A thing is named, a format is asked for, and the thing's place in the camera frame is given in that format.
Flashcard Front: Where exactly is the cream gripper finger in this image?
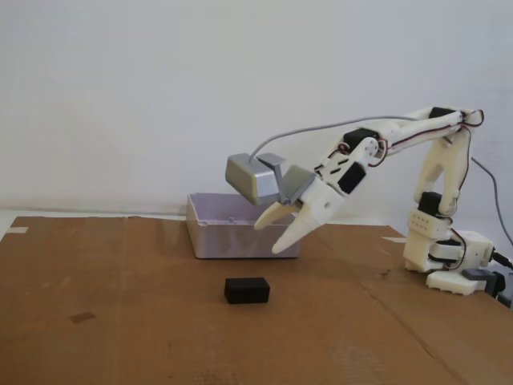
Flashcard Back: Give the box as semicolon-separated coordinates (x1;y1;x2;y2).
253;202;293;231
271;201;322;255

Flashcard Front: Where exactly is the cream gripper body black servo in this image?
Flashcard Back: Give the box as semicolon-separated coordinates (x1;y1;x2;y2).
300;162;369;226

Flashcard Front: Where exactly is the black rectangular block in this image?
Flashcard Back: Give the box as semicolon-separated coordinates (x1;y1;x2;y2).
224;277;271;306

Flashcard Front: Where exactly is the cream robot arm with base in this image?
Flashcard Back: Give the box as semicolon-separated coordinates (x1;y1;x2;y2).
316;106;495;298

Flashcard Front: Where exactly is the pale plastic open box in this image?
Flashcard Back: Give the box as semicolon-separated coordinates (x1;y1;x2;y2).
186;192;302;260

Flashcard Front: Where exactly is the grey webcam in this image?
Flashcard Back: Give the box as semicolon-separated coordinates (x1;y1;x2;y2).
224;153;281;206

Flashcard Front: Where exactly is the brown cardboard sheet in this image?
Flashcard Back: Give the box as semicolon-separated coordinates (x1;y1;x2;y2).
0;215;513;385

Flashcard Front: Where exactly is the grey table clamp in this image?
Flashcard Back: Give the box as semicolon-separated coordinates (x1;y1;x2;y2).
462;268;513;301

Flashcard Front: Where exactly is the grey webcam mount bracket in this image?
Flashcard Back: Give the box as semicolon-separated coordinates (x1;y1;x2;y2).
256;152;316;205

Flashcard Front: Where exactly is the black power cable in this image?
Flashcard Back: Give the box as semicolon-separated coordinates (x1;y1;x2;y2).
489;249;513;270

